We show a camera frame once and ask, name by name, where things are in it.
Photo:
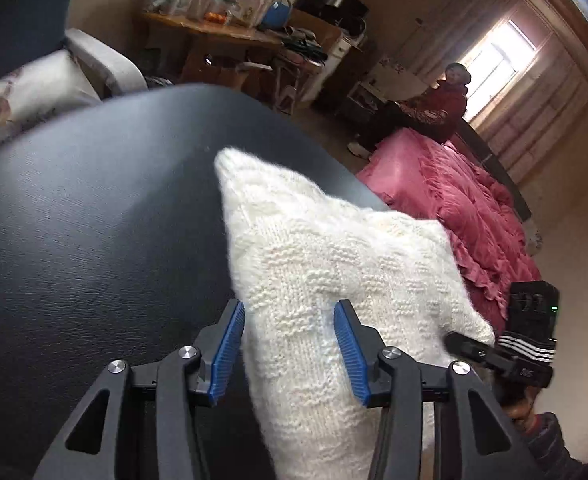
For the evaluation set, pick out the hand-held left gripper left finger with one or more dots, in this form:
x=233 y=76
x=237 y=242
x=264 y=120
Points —
x=226 y=355

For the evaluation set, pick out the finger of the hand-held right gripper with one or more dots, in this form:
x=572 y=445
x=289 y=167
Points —
x=468 y=345

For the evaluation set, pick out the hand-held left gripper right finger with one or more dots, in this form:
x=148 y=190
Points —
x=349 y=355

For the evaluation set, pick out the cream knit sweater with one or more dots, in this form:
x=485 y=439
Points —
x=314 y=285

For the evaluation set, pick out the person's right forearm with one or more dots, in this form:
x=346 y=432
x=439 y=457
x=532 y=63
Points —
x=553 y=445

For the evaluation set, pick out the person's right hand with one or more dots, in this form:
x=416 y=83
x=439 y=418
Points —
x=521 y=410

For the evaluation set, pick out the pink ruffled bed cover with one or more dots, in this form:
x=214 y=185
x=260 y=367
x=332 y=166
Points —
x=448 y=200

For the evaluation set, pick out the pink sheer curtain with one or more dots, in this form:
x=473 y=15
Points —
x=548 y=110

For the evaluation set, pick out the bright window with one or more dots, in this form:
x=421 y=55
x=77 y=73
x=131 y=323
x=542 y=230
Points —
x=498 y=60

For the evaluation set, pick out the grey yellow blue sofa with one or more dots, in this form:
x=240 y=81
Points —
x=109 y=65

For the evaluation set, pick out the wooden desk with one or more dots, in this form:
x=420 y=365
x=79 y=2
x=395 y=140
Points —
x=224 y=30

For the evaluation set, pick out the deer print pillow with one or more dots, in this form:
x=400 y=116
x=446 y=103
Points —
x=34 y=90

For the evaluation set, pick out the pile of oranges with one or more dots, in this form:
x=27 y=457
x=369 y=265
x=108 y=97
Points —
x=215 y=17

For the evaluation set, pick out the blue chair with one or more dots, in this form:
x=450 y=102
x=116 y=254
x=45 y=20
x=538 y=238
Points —
x=276 y=14

